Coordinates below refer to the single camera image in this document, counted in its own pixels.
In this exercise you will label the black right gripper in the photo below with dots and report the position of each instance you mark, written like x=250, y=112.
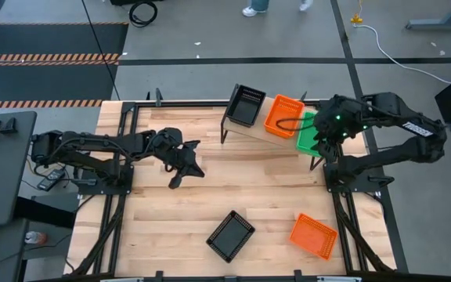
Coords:
x=327, y=142

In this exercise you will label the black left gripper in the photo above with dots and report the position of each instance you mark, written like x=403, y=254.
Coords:
x=172, y=147

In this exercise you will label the green plastic basket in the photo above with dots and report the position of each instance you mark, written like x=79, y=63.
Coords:
x=305, y=137

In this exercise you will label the orange plastic basket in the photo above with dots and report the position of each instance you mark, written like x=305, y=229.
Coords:
x=313, y=237
x=278, y=107

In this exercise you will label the black plastic basket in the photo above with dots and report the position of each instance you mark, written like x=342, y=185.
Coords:
x=230, y=236
x=245, y=107

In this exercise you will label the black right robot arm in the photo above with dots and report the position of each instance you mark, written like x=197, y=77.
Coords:
x=417, y=147

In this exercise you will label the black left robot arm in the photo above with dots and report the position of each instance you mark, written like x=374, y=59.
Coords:
x=92, y=143

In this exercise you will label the wooden shelf with black legs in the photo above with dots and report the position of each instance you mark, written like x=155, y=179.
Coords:
x=257, y=131

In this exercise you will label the black power adapter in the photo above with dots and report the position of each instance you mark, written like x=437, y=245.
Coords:
x=51, y=180

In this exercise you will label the yellow plug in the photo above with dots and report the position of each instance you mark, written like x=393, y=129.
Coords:
x=356, y=19

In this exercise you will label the black mat with hazard stripes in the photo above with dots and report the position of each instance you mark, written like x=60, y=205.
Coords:
x=53, y=78

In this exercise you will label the person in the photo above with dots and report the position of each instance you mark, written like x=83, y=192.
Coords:
x=251, y=9

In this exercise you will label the small clear bottle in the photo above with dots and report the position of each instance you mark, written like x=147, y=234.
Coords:
x=35, y=237

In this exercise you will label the grey metal beam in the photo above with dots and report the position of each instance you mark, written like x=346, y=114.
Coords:
x=437, y=24

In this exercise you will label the grey desk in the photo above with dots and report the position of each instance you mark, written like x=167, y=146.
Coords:
x=2, y=176

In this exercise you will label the black aluminium table frame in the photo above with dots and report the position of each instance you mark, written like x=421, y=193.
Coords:
x=194, y=104

